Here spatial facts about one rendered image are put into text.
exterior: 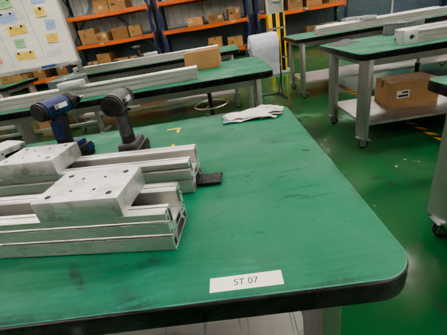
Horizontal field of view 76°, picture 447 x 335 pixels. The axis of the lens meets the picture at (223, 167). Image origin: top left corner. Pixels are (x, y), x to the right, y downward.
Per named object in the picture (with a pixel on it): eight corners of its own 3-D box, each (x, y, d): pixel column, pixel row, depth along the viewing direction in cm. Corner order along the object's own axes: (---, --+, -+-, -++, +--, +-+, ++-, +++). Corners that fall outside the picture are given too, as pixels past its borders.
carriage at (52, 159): (6, 189, 72) (-8, 165, 69) (35, 169, 82) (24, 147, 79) (62, 184, 70) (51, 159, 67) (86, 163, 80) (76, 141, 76)
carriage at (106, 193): (46, 234, 52) (29, 204, 49) (78, 200, 61) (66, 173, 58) (129, 229, 49) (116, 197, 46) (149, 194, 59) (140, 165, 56)
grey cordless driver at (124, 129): (118, 169, 87) (92, 98, 77) (136, 144, 104) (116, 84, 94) (143, 166, 86) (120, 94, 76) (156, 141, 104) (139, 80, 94)
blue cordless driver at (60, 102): (53, 169, 95) (22, 105, 85) (92, 145, 112) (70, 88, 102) (71, 169, 93) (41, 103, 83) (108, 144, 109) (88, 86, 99)
